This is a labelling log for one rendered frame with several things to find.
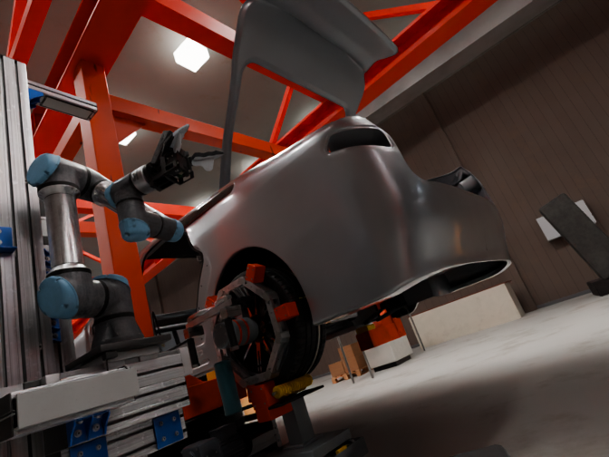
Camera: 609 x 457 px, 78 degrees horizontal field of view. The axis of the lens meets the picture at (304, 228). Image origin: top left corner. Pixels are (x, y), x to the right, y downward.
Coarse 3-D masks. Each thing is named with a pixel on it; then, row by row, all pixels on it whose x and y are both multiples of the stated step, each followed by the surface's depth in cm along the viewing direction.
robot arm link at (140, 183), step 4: (140, 168) 105; (132, 172) 105; (136, 172) 106; (140, 172) 104; (132, 176) 105; (136, 176) 105; (140, 176) 104; (144, 176) 104; (132, 180) 105; (136, 180) 105; (140, 180) 104; (144, 180) 104; (136, 184) 105; (140, 184) 105; (144, 184) 105; (148, 184) 105; (140, 188) 106; (144, 188) 106; (148, 188) 106; (152, 188) 106; (144, 192) 107; (148, 192) 108
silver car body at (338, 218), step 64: (256, 0) 258; (320, 0) 267; (320, 64) 318; (320, 128) 188; (256, 192) 212; (320, 192) 182; (384, 192) 166; (448, 192) 189; (192, 256) 414; (320, 256) 181; (384, 256) 160; (448, 256) 175; (320, 320) 179
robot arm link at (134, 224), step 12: (120, 204) 105; (132, 204) 105; (144, 204) 110; (120, 216) 104; (132, 216) 104; (144, 216) 106; (156, 216) 111; (120, 228) 104; (132, 228) 102; (144, 228) 104; (156, 228) 110; (132, 240) 106
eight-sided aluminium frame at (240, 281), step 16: (224, 288) 211; (256, 288) 193; (272, 304) 186; (272, 320) 185; (288, 336) 184; (224, 352) 215; (272, 352) 184; (240, 368) 206; (272, 368) 184; (240, 384) 198
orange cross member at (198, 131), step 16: (112, 96) 268; (112, 112) 265; (128, 112) 271; (144, 112) 283; (160, 112) 295; (128, 128) 272; (144, 128) 290; (160, 128) 296; (176, 128) 301; (192, 128) 313; (208, 128) 328; (208, 144) 334; (240, 144) 350; (256, 144) 369; (272, 144) 388
